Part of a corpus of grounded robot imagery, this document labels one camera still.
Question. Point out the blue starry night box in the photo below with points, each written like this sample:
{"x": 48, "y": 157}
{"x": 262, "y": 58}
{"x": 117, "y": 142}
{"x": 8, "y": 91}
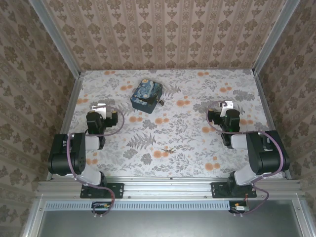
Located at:
{"x": 145, "y": 91}

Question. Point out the small padlock key set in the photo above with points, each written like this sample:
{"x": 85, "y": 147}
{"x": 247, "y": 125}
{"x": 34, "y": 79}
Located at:
{"x": 169, "y": 150}

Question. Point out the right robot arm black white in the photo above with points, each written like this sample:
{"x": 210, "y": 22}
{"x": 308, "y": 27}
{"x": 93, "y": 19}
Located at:
{"x": 269, "y": 160}

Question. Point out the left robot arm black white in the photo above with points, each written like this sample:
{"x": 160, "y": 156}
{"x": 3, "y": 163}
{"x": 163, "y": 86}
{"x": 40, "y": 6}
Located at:
{"x": 59, "y": 158}

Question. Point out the floral table cloth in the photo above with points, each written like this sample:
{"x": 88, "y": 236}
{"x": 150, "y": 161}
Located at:
{"x": 177, "y": 133}

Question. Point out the small electronics board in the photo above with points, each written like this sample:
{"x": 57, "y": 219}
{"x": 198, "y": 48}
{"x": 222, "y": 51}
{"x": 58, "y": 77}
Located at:
{"x": 101, "y": 207}
{"x": 240, "y": 207}

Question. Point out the grey metal sheet panel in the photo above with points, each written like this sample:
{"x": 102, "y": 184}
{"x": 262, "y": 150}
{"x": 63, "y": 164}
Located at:
{"x": 168, "y": 223}

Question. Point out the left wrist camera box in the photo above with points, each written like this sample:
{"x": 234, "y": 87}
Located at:
{"x": 100, "y": 109}

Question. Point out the aluminium side rail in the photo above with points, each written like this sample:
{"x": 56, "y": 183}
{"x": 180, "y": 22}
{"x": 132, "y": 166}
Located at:
{"x": 71, "y": 108}
{"x": 269, "y": 111}

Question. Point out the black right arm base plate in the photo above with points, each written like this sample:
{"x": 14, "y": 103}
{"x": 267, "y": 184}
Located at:
{"x": 219, "y": 190}

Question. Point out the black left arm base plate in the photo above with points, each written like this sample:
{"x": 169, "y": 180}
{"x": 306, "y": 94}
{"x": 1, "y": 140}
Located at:
{"x": 116, "y": 190}

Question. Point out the aluminium corner post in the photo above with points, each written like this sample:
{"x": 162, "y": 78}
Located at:
{"x": 274, "y": 39}
{"x": 55, "y": 37}

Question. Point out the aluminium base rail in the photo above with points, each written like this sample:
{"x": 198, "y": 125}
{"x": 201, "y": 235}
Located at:
{"x": 168, "y": 187}

